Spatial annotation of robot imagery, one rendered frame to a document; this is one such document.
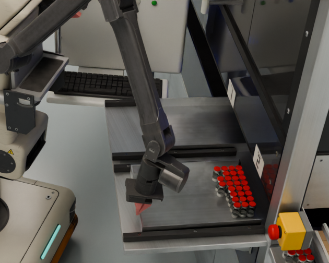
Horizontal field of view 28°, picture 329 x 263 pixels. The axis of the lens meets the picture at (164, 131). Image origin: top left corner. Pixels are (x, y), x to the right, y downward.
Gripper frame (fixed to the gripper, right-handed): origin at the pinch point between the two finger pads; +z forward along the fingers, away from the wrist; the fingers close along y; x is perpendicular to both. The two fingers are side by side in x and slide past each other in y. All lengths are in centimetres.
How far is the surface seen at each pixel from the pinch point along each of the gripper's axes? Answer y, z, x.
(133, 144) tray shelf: 1.7, 3.4, 33.9
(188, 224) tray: 13.5, -2.2, -5.3
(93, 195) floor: 5, 92, 101
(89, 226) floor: 3, 93, 81
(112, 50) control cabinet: -3, 3, 90
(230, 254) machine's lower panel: 40, 31, 15
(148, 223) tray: 3.5, 2.7, -1.6
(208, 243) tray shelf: 19.5, 0.3, -9.2
